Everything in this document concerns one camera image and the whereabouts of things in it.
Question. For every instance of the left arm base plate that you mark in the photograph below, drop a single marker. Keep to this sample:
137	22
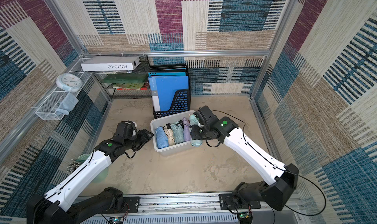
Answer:
130	204

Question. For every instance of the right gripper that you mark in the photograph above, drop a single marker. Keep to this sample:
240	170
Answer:
197	132

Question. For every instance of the black wire shelf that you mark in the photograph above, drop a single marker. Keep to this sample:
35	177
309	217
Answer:
126	84

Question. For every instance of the blue umbrella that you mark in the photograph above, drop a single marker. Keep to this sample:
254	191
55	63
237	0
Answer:
161	138

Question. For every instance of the green open umbrella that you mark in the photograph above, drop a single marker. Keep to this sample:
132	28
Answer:
75	163

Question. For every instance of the mint green umbrella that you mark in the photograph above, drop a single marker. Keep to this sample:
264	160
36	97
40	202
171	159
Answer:
178	132

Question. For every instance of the purple umbrella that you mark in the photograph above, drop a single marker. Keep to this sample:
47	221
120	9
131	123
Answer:
186	130

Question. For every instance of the white plastic storage box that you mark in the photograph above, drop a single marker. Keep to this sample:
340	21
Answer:
168	120

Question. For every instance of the light blue cloth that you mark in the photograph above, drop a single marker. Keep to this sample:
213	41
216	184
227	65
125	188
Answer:
67	105

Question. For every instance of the cream umbrella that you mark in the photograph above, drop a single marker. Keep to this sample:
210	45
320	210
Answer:
170	135

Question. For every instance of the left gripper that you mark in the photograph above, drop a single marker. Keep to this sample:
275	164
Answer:
144	136

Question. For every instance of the blue folder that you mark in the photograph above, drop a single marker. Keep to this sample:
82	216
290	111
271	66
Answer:
164	88

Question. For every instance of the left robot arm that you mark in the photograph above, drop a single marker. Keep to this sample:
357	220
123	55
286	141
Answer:
58	205

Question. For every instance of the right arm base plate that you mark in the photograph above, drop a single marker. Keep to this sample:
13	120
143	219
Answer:
228	202

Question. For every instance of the white folio box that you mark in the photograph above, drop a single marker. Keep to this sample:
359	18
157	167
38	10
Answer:
108	63

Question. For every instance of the teal umbrella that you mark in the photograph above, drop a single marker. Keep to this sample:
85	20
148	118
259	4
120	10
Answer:
193	121

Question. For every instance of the white round clock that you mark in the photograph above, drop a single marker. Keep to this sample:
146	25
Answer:
69	82

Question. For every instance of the black file holder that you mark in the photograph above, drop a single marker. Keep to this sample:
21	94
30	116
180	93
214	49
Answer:
182	98

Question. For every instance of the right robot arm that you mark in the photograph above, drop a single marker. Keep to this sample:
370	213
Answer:
279	180

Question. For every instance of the white wire basket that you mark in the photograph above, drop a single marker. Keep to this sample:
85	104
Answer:
47	108

